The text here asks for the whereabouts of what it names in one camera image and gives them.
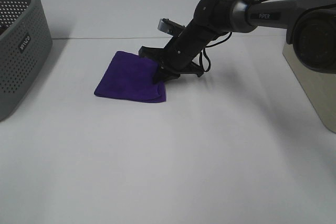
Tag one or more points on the purple towel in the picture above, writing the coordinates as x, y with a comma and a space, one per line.
129, 77

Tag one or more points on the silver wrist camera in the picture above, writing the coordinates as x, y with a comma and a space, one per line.
169, 27

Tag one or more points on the grey perforated plastic basket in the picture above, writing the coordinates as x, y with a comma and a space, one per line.
25, 45

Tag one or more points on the beige plastic basket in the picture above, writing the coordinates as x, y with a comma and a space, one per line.
318, 87

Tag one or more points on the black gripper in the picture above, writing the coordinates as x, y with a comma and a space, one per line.
184, 54

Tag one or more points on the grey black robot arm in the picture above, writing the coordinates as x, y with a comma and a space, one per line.
309, 25

